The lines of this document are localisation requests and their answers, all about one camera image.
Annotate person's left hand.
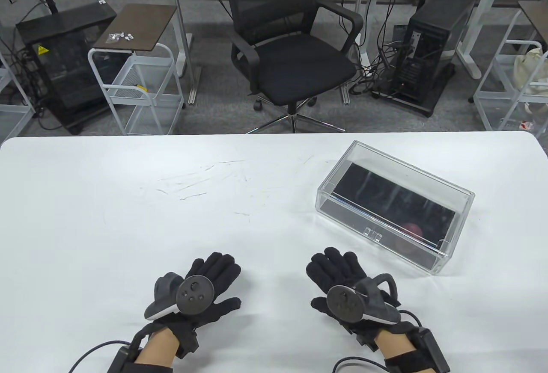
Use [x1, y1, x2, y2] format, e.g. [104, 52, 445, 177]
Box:
[165, 252, 242, 356]

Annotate person's right hand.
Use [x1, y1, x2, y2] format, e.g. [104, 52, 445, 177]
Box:
[306, 248, 418, 352]

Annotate clear plastic drawer organizer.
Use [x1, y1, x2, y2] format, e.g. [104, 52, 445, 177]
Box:
[316, 141, 475, 276]

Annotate person's left forearm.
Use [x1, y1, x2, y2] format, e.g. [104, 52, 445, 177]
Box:
[133, 329, 180, 373]

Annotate grey left hand controller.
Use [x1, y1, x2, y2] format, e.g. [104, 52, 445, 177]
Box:
[143, 272, 214, 321]

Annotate grey hand controller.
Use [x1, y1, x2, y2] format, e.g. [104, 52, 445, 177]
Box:
[143, 272, 214, 321]
[326, 274, 401, 325]

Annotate grey right hand controller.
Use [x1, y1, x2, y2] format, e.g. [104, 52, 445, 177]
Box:
[326, 274, 401, 325]

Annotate black mesh office chair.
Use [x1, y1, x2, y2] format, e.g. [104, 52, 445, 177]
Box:
[218, 0, 364, 134]

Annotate black open computer tower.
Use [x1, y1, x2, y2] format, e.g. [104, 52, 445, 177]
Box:
[372, 0, 478, 118]

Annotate black glass computer tower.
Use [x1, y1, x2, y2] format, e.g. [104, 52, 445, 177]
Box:
[16, 3, 125, 135]

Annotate brown square board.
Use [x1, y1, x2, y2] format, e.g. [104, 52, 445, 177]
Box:
[93, 4, 178, 53]

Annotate cream fabric bag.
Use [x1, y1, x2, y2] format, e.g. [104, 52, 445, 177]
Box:
[514, 48, 548, 96]

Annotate white corner desk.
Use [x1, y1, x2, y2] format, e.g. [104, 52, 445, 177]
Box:
[441, 0, 548, 80]

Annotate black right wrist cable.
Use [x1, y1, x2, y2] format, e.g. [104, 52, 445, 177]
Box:
[333, 356, 386, 373]

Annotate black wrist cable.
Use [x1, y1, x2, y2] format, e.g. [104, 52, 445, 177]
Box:
[68, 340, 137, 373]
[333, 356, 386, 373]

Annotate black right wrist strap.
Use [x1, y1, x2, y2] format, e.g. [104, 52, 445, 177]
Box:
[384, 349, 423, 373]

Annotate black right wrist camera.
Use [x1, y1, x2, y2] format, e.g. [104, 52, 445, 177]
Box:
[411, 328, 450, 373]

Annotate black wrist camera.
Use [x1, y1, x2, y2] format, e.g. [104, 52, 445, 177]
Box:
[107, 346, 144, 373]
[411, 328, 450, 373]

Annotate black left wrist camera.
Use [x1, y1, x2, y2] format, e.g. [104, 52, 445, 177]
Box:
[107, 346, 144, 373]

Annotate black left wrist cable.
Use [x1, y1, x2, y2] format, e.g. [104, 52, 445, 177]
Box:
[68, 340, 137, 373]

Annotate white wire rolling cart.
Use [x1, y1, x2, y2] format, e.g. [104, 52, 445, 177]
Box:
[88, 44, 185, 136]

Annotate black floor cable bundle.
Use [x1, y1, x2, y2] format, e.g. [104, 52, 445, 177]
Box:
[349, 0, 414, 98]

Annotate white frame cart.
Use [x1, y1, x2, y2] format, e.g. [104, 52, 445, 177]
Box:
[469, 1, 548, 132]

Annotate white metal shelf frame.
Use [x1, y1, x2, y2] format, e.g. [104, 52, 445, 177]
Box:
[0, 54, 37, 142]

